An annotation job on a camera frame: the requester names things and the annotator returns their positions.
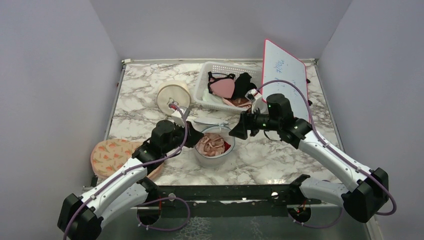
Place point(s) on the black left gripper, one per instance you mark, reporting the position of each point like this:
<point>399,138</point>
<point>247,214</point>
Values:
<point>194,136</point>

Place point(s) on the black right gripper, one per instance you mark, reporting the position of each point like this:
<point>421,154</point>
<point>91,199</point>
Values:
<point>246,122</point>

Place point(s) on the white mesh laundry bag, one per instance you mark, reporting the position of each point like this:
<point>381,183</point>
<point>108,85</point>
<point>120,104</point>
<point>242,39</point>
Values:
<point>221,127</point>

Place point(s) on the peach lace bra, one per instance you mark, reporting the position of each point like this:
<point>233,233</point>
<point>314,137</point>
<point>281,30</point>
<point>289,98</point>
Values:
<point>212,145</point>

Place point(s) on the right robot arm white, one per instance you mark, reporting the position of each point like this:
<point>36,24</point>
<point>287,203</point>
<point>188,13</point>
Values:
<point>362,192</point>

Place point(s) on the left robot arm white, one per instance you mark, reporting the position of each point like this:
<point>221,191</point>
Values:
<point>83,217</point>

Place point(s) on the white plastic laundry basket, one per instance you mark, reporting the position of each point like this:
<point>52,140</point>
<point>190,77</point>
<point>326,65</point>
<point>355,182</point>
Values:
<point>219,79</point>

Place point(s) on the beige round laundry bag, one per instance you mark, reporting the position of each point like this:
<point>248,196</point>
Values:
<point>173,92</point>

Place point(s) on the floral flat laundry bag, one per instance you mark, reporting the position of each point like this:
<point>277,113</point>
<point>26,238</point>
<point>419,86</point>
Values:
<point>110,155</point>

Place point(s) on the peach satin garment in basket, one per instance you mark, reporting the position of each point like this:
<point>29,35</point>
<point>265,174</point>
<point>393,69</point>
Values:
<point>238,103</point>

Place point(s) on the pale green garment in basket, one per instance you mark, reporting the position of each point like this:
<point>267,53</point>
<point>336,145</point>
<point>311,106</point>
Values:
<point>211,98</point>

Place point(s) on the black garment in basket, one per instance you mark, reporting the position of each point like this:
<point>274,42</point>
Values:
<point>242,85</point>

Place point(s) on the pink-framed whiteboard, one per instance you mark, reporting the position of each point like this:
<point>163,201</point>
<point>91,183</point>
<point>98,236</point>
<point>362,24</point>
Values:
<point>278,64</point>

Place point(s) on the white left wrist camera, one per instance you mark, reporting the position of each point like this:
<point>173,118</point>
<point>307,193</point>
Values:
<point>180,114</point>

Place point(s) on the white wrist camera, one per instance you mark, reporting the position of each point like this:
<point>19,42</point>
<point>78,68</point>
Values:
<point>180,114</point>
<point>255,97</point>

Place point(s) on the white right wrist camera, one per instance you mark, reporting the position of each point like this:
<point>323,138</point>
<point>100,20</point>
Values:
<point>255,97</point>

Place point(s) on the black mounting rail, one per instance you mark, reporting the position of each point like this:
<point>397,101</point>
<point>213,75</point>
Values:
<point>221,201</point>

